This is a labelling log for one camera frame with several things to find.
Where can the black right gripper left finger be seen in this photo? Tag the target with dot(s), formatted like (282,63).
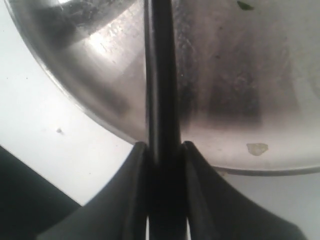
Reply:
(117,212)

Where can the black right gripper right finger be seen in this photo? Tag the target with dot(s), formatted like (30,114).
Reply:
(217,211)

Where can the black handled knife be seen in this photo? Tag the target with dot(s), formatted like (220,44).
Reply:
(166,198)

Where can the round steel plate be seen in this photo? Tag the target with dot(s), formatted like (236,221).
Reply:
(248,73)

